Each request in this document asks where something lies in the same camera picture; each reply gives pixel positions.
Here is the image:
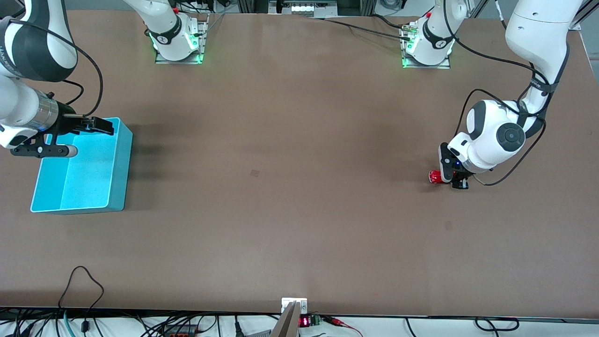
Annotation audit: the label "blue plastic box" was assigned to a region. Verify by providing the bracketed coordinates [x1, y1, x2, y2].
[30, 117, 133, 215]

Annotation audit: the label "silver lit background device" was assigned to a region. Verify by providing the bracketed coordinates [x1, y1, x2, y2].
[269, 0, 338, 18]

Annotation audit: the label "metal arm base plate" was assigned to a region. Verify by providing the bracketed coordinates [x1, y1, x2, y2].
[155, 13, 209, 65]
[401, 21, 452, 69]

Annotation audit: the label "black coiled cable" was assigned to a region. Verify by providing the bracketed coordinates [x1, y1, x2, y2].
[475, 317, 520, 332]

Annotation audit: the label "black table cable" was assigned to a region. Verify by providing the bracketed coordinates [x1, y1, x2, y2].
[372, 13, 410, 30]
[304, 17, 412, 42]

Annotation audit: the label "thin black looped cable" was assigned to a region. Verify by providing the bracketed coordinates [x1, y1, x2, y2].
[58, 266, 104, 334]

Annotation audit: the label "red wires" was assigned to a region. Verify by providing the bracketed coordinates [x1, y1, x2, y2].
[322, 316, 364, 337]

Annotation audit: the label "aluminium frame post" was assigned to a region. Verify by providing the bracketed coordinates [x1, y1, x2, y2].
[568, 0, 599, 32]

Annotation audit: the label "silver camera mount bracket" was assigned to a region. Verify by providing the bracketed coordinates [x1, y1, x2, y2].
[281, 298, 308, 314]

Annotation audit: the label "grey camera pole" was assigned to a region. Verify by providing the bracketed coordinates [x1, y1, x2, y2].
[270, 301, 300, 337]

